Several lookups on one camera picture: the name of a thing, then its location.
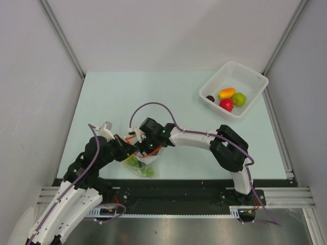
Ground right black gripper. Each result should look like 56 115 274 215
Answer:
135 134 161 167

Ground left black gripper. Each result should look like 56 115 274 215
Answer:
97 134 138 168

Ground green fake grapes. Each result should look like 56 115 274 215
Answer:
126 158 155 178

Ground clear zip top bag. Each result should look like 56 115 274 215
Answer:
122 134 164 178

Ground brown fake fig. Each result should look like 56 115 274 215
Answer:
206 95 215 102

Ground red fake apple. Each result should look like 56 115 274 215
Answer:
219 98 234 112

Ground orange fake mango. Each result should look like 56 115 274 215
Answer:
218 88 236 100

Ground green fake pear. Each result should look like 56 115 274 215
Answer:
231 92 247 107

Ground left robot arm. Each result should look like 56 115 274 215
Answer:
26 135 138 244

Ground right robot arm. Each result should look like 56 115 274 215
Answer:
130 117 254 205

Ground white plastic basket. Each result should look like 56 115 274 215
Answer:
199 61 269 120

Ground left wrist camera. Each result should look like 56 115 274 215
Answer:
98 121 114 142

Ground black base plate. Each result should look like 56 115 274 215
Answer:
52 178 298 222

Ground white cable duct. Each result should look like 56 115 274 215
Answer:
84 207 254 222

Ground aluminium rail right side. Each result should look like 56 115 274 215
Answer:
263 89 295 181

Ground left aluminium frame post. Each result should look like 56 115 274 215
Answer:
38 0 85 79

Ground aluminium frame post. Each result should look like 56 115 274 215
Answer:
38 0 85 79
263 0 310 75

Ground right aluminium frame post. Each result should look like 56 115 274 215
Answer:
263 0 310 75

